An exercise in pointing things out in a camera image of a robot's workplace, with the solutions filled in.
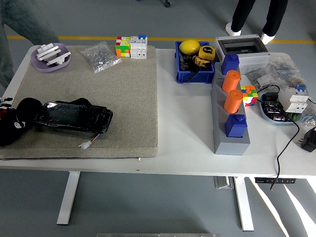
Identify long grey block holder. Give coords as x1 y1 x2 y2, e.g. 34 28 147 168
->
210 61 251 156

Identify blue square peg block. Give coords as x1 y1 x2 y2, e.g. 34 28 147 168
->
221 53 240 76
224 114 248 138

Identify white T-shaped bracket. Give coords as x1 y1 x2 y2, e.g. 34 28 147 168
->
45 51 72 67

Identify yellow round ball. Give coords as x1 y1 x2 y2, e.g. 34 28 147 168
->
179 39 201 55

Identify black padding cloth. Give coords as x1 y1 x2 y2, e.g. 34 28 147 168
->
54 98 109 111

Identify orange cylinder peg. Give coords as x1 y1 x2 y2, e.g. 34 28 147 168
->
221 70 241 93
223 89 244 114

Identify black circuit modules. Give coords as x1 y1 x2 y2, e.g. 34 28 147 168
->
261 94 294 121

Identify clear bag of metal nuts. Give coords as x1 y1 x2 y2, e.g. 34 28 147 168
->
79 40 122 74

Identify black cable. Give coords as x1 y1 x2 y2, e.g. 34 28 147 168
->
256 84 301 191

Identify dark metal tool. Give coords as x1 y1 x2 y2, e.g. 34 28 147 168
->
179 53 196 73

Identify large colourful puzzle cube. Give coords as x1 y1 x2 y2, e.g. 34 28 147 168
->
115 36 131 58

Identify black power adapter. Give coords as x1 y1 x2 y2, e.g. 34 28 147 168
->
299 127 316 153

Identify blue plastic bin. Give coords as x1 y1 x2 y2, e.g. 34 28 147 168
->
174 40 216 84

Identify white breaker stack blue top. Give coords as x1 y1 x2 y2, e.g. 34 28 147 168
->
129 34 148 60

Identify clear bag of grey parts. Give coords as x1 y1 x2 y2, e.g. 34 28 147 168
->
245 68 282 91

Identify light blue oval tray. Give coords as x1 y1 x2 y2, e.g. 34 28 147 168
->
258 91 304 126

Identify grey-brown mat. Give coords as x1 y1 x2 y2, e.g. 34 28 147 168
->
0 45 158 160

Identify white connector with red wires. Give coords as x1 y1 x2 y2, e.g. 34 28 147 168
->
78 134 101 150

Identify person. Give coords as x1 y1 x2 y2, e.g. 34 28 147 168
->
0 0 60 91
225 0 289 45

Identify black table control panel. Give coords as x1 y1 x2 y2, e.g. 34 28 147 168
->
255 177 297 185

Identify clear bag of metal rings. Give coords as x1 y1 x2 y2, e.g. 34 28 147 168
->
302 108 316 129

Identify white slotted block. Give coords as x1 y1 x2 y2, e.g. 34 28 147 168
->
40 42 56 54

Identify small colourful puzzle cube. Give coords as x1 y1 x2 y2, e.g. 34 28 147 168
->
239 85 259 108

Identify purple oval tray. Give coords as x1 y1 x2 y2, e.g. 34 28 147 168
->
30 42 72 73

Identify white circuit breaker blue clips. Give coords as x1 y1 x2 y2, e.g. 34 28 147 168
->
277 85 309 115

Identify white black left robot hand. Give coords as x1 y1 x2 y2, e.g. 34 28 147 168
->
0 97 27 130

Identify grey metal box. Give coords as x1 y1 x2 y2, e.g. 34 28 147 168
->
213 176 235 190

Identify grey electrical enclosure box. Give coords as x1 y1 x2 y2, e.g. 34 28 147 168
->
213 34 271 75

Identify clear bag of coloured parts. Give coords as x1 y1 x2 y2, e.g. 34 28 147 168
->
268 54 303 87

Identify white table leg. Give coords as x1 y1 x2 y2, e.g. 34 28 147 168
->
233 176 255 232
56 171 81 226

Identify silver flat bar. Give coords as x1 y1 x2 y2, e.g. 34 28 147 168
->
36 46 63 61

